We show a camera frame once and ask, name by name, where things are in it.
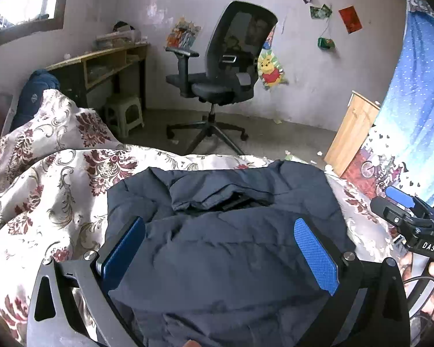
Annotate dark navy padded jacket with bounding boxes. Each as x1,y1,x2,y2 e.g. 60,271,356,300
106,161,354,346

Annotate blue patterned curtain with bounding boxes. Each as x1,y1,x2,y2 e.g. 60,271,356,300
343,0,434,204

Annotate wooden cabinet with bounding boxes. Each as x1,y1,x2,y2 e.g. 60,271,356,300
325,91,379,176

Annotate floral white red bedspread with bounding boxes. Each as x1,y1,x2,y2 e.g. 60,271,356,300
0,88,413,344

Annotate Winnie the Pooh poster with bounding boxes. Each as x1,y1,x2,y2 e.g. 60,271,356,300
257,49,288,89

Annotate grey plastic stool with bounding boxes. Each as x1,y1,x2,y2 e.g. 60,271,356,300
105,94,144,139

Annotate black mesh office chair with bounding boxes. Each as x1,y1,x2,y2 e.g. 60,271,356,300
165,1,277,155

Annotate dark wooden desk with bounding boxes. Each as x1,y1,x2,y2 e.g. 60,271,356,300
46,43,149,110

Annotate green wall hanging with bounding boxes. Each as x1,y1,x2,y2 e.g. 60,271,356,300
317,37,336,50

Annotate red paper on wall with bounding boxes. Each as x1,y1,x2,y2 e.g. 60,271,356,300
339,5,362,34

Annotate photos on wall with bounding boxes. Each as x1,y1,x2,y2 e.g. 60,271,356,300
303,0,332,20

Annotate cartoon poster on wall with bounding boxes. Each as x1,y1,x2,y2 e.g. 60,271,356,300
166,17,201,49

